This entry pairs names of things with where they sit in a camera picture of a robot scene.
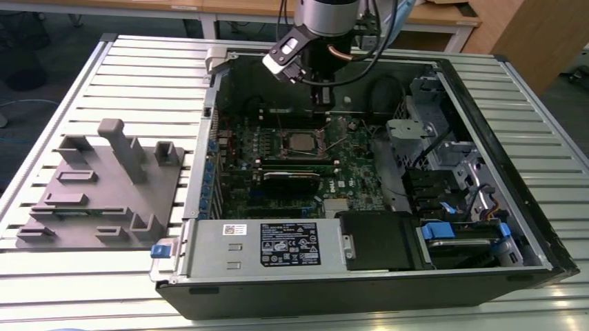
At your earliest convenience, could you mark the silver-topped CPU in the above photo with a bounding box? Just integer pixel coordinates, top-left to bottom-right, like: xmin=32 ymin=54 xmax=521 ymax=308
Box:
xmin=288 ymin=132 xmax=323 ymax=152

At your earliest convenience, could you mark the CPU socket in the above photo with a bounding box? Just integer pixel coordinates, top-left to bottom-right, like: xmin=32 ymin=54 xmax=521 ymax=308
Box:
xmin=279 ymin=128 xmax=332 ymax=161

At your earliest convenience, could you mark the black RAM slot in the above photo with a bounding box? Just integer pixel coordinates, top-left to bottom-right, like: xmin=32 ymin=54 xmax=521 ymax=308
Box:
xmin=262 ymin=158 xmax=334 ymax=165
xmin=260 ymin=166 xmax=336 ymax=173

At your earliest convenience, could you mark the copper coloured tube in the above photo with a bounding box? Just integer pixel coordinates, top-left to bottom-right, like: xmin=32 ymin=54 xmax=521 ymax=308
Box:
xmin=327 ymin=45 xmax=354 ymax=63

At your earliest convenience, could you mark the perforated metal drive cage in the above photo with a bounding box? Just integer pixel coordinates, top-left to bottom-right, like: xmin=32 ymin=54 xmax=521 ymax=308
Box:
xmin=384 ymin=74 xmax=454 ymax=173

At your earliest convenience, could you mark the green motherboard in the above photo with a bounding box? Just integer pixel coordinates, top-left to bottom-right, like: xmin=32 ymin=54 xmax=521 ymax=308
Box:
xmin=215 ymin=115 xmax=396 ymax=220

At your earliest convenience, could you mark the black graphics card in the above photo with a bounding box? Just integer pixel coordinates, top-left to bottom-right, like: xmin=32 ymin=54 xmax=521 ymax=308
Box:
xmin=262 ymin=170 xmax=322 ymax=199

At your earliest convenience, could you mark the silver chipset heatsink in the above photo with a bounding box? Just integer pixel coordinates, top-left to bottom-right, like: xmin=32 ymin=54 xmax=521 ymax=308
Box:
xmin=323 ymin=199 xmax=351 ymax=218

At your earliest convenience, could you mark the silver metal disk bay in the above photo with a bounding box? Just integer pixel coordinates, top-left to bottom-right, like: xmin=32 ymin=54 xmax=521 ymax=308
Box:
xmin=434 ymin=140 xmax=511 ymax=223

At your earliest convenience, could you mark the black plastic disk bay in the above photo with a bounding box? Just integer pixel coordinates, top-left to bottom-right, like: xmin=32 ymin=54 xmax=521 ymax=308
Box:
xmin=401 ymin=168 xmax=463 ymax=221

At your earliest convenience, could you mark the wooden cabinet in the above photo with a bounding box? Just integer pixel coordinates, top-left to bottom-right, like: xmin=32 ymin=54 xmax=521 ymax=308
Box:
xmin=462 ymin=0 xmax=589 ymax=96

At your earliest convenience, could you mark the black fan shroud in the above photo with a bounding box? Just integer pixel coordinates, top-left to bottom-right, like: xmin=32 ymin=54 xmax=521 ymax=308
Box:
xmin=334 ymin=210 xmax=437 ymax=272

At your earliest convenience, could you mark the hard disk in blue carrier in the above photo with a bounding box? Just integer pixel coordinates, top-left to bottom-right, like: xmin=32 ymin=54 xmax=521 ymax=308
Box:
xmin=415 ymin=220 xmax=511 ymax=270

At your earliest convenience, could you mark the silver power supply unit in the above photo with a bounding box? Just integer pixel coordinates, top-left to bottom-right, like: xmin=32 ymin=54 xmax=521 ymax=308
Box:
xmin=176 ymin=217 xmax=358 ymax=282

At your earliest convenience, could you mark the grey parts rack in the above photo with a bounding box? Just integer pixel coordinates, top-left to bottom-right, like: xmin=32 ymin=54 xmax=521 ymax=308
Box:
xmin=16 ymin=118 xmax=185 ymax=250

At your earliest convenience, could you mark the black PC case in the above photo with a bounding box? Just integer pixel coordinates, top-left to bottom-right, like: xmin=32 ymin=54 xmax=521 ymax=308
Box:
xmin=153 ymin=48 xmax=579 ymax=321

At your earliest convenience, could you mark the green RAM stick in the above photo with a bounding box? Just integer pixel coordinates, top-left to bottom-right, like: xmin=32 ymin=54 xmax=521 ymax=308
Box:
xmin=55 ymin=208 xmax=105 ymax=217

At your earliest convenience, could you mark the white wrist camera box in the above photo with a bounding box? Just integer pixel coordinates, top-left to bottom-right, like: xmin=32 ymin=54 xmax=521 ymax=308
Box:
xmin=260 ymin=26 xmax=314 ymax=84

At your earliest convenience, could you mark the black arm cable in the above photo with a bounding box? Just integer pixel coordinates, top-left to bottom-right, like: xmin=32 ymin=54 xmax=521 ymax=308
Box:
xmin=300 ymin=0 xmax=403 ymax=87

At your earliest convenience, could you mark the grey case latch handle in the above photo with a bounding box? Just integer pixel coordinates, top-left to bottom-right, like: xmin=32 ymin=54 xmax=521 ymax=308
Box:
xmin=204 ymin=48 xmax=230 ymax=75

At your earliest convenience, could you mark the wooden desk white frame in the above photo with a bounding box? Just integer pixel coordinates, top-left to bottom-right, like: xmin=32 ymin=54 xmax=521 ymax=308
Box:
xmin=0 ymin=0 xmax=218 ymax=41
xmin=201 ymin=0 xmax=483 ymax=53

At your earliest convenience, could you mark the coloured wire bundle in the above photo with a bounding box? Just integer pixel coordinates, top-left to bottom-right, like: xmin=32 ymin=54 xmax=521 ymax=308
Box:
xmin=478 ymin=201 xmax=503 ymax=221

